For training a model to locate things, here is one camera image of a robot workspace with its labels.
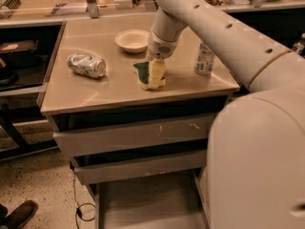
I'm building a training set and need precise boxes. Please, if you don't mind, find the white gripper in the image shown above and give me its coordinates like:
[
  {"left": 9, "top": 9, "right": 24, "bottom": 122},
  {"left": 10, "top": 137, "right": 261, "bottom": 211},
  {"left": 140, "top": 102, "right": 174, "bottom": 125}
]
[{"left": 145, "top": 31, "right": 177, "bottom": 90}]

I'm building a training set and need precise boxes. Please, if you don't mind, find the green and yellow sponge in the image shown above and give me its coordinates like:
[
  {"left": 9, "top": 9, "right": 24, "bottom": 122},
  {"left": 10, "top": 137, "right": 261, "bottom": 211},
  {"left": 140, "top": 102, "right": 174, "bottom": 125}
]
[{"left": 133, "top": 62, "right": 152, "bottom": 91}]

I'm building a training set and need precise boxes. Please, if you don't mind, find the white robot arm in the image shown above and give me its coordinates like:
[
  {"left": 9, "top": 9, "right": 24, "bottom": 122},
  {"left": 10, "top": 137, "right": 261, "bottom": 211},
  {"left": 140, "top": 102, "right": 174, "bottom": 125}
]
[{"left": 149, "top": 0, "right": 305, "bottom": 229}]

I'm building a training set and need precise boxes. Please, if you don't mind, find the top grey drawer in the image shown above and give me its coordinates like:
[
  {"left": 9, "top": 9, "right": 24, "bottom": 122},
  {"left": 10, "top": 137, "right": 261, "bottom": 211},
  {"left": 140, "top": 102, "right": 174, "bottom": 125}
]
[{"left": 53, "top": 114, "right": 214, "bottom": 157}]

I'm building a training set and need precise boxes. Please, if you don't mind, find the grey drawer cabinet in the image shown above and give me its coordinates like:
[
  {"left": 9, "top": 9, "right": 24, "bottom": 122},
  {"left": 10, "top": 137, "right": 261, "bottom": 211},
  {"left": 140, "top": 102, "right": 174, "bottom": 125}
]
[{"left": 36, "top": 11, "right": 243, "bottom": 229}]

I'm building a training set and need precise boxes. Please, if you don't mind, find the middle grey drawer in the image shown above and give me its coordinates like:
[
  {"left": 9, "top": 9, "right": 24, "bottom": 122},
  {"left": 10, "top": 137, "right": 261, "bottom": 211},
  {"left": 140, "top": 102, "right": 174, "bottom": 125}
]
[{"left": 74, "top": 149, "right": 207, "bottom": 184}]

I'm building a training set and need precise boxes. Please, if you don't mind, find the open bottom grey drawer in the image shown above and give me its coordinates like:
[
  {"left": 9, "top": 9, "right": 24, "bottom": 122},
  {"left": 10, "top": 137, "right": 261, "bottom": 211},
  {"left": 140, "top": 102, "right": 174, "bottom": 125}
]
[{"left": 95, "top": 171, "right": 210, "bottom": 229}]

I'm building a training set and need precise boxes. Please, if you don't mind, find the white paper bowl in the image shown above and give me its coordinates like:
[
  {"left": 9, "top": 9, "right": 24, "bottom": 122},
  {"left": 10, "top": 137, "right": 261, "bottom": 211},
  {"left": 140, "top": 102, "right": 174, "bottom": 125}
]
[{"left": 114, "top": 30, "right": 149, "bottom": 53}]

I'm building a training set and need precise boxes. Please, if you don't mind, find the clear plastic water bottle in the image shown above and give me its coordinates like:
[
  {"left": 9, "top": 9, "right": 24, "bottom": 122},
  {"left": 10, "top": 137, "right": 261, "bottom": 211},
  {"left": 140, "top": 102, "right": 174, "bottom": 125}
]
[{"left": 193, "top": 41, "right": 214, "bottom": 76}]

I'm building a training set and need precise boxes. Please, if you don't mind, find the crushed silver soda can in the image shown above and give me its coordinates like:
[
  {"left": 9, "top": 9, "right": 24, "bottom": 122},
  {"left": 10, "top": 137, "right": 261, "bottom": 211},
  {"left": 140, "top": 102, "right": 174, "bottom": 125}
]
[{"left": 68, "top": 53, "right": 106, "bottom": 79}]

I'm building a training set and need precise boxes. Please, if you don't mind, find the purple white paper sheet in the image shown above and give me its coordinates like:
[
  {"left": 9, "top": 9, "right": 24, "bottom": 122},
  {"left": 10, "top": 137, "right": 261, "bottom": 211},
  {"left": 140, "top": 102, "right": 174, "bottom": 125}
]
[{"left": 51, "top": 3, "right": 88, "bottom": 16}]

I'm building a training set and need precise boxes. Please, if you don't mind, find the long wooden workbench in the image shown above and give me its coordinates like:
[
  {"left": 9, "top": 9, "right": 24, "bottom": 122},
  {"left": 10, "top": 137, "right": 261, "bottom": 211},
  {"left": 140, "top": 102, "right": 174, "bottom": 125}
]
[{"left": 1, "top": 0, "right": 305, "bottom": 31}]

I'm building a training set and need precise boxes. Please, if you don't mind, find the small bottle on shelf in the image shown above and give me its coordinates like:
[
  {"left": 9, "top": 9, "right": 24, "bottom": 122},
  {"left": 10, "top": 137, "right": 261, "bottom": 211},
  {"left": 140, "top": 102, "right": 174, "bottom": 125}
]
[{"left": 292, "top": 33, "right": 305, "bottom": 56}]

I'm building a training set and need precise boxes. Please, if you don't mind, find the metal coil stand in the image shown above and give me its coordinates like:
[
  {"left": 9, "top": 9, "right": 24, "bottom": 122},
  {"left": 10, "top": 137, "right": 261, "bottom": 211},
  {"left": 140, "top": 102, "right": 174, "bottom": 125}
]
[{"left": 0, "top": 0, "right": 21, "bottom": 19}]

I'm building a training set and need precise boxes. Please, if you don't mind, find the brown shoe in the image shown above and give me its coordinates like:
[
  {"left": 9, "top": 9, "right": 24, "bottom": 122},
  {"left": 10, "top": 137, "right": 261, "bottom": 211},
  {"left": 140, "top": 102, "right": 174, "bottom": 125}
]
[{"left": 4, "top": 200, "right": 38, "bottom": 229}]

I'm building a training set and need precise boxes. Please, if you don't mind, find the black floor cable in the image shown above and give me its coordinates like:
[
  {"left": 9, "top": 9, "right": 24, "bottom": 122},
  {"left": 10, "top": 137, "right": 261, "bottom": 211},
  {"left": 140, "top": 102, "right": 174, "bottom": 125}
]
[{"left": 71, "top": 172, "right": 96, "bottom": 229}]

